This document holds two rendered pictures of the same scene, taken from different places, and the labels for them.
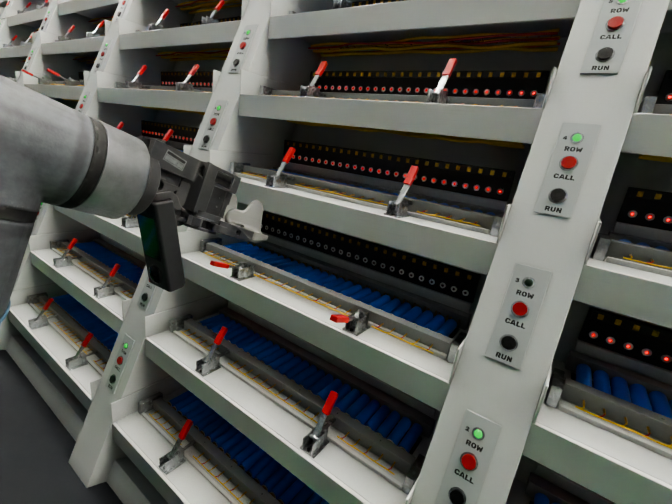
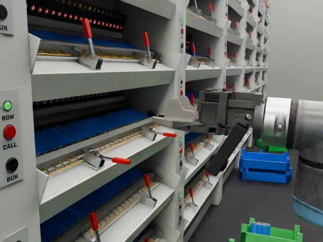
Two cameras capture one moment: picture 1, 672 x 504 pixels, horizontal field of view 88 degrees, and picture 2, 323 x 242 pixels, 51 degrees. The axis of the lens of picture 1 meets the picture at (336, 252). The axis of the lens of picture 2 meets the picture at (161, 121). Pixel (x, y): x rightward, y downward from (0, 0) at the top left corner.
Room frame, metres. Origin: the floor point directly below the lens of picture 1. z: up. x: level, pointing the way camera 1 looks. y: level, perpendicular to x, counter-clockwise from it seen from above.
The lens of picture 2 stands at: (0.66, 0.81, 0.73)
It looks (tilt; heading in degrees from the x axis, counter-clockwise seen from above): 9 degrees down; 260
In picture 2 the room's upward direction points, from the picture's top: straight up
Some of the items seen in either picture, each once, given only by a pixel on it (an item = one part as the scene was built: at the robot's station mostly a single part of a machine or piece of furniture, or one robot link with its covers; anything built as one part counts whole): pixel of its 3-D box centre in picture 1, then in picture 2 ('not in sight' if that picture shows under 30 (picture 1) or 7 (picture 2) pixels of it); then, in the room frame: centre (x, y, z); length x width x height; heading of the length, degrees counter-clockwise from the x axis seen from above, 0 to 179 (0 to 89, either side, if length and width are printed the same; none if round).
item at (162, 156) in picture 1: (179, 191); (229, 114); (0.43, 0.21, 0.64); 0.12 x 0.08 x 0.09; 149
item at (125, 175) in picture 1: (106, 172); (274, 122); (0.36, 0.25, 0.62); 0.10 x 0.05 x 0.09; 59
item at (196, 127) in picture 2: not in sight; (195, 125); (0.49, 0.20, 0.61); 0.09 x 0.05 x 0.02; 157
